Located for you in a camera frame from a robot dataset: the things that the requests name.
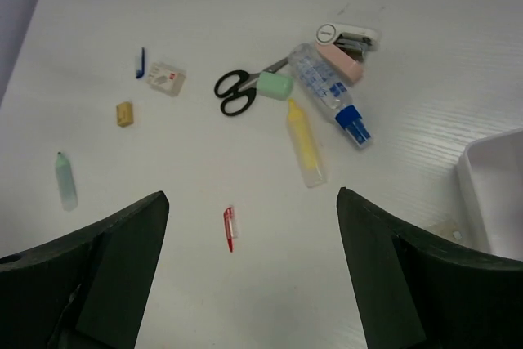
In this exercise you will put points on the green highlighter cap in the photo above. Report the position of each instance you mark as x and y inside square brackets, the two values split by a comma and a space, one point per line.
[274, 86]

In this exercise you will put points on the white divided organizer box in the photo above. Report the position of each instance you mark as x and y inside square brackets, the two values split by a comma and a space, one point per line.
[490, 179]

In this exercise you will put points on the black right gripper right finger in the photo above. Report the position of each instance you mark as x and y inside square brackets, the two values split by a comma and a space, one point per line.
[414, 289]

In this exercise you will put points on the white staple remover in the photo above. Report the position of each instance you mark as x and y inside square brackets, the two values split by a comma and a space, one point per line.
[357, 42]

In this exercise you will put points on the beige eraser stick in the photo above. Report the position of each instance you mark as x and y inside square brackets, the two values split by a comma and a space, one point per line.
[448, 230]

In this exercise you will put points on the red pen cap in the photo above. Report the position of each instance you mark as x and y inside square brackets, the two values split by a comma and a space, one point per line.
[230, 227]

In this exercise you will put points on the green highlighter pen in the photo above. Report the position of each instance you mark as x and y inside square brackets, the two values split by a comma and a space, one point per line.
[65, 181]

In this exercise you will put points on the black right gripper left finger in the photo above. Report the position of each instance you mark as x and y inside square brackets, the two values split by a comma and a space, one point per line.
[86, 289]

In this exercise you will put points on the yellow highlighter pen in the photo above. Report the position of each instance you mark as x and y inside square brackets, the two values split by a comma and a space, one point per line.
[304, 145]

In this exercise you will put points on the yellow eraser block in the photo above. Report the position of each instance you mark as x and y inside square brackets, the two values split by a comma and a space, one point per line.
[124, 114]

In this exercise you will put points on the black handled scissors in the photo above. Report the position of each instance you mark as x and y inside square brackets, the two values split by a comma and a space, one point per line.
[241, 85]

